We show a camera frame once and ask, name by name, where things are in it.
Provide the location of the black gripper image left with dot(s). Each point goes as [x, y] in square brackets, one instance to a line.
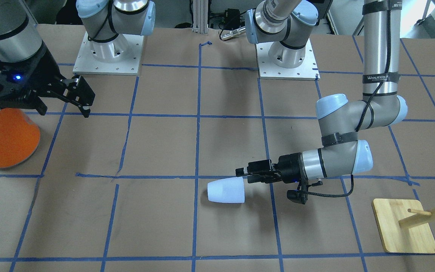
[44, 69]

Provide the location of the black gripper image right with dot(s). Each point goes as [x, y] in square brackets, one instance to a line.
[291, 166]

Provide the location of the light blue plastic cup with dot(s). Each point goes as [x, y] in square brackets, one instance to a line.
[229, 190]

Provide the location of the silver robot arm image right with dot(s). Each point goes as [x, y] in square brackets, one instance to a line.
[287, 24]

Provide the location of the orange bowl with metal rim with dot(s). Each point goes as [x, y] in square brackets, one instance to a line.
[19, 137]

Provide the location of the wooden mug tree stand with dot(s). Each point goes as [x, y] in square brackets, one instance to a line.
[403, 224]

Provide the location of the white base plate image left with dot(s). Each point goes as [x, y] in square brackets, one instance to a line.
[121, 56]

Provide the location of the white base plate image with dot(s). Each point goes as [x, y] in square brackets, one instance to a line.
[121, 56]
[279, 63]

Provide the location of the white base plate image right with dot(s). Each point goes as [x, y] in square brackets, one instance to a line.
[279, 63]

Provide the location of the silver cable connector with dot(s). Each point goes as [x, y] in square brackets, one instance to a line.
[232, 34]

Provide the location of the aluminium frame post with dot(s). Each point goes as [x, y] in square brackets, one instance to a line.
[200, 12]

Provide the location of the black electronics box with cables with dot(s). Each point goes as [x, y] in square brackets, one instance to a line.
[230, 19]

